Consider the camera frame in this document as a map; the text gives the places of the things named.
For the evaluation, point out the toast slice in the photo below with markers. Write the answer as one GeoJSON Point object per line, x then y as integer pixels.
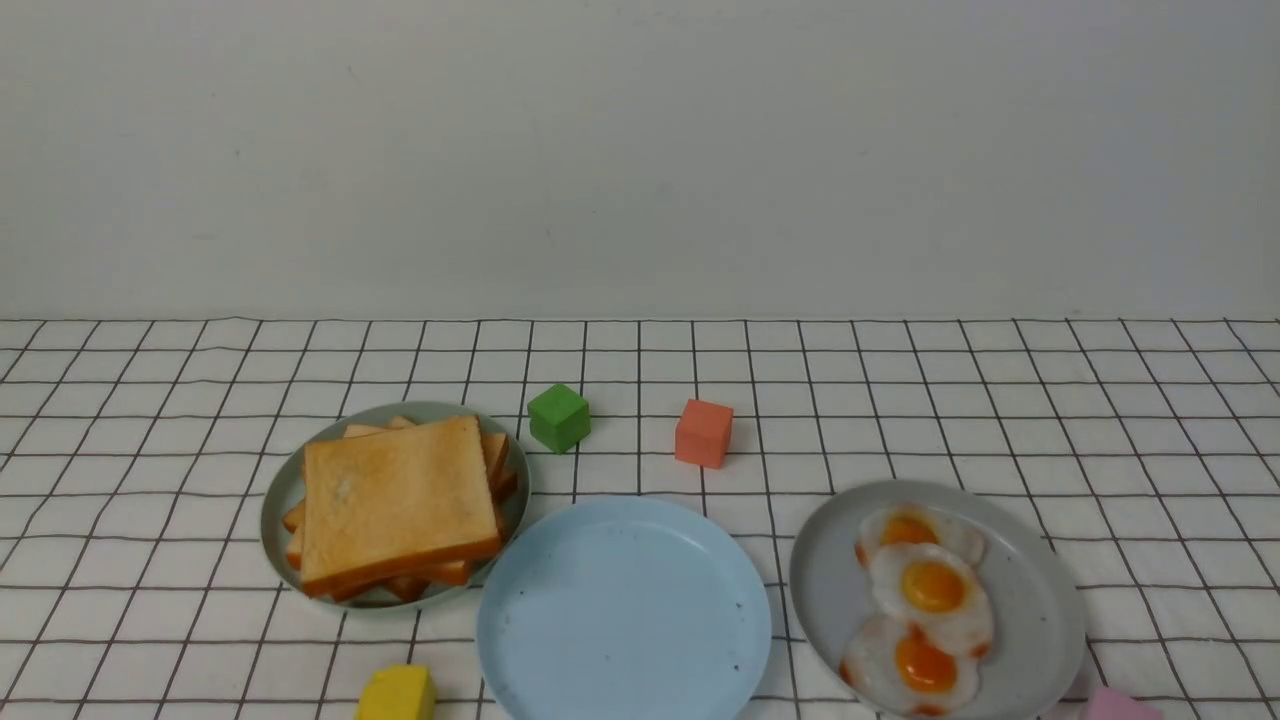
{"type": "Point", "coordinates": [399, 508]}
{"type": "Point", "coordinates": [503, 482]}
{"type": "Point", "coordinates": [395, 503]}

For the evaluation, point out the fried egg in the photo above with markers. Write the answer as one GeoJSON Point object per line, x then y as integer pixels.
{"type": "Point", "coordinates": [893, 666]}
{"type": "Point", "coordinates": [936, 594]}
{"type": "Point", "coordinates": [909, 523]}

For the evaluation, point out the salmon red cube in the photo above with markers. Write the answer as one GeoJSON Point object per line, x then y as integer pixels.
{"type": "Point", "coordinates": [703, 434]}

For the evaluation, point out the green cube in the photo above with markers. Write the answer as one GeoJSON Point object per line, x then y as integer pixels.
{"type": "Point", "coordinates": [559, 418]}

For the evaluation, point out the light blue plate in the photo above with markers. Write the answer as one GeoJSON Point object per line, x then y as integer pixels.
{"type": "Point", "coordinates": [624, 607]}

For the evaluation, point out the green plate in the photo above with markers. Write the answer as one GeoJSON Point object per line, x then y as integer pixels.
{"type": "Point", "coordinates": [288, 488]}

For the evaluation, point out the yellow cube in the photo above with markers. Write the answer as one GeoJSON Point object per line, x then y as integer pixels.
{"type": "Point", "coordinates": [399, 692]}

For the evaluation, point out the white checkered tablecloth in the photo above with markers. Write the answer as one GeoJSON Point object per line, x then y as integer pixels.
{"type": "Point", "coordinates": [136, 456]}

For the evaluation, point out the grey plate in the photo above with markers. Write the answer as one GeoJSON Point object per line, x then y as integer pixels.
{"type": "Point", "coordinates": [1039, 617]}

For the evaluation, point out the pink cube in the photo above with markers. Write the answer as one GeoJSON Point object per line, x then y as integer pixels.
{"type": "Point", "coordinates": [1107, 704]}

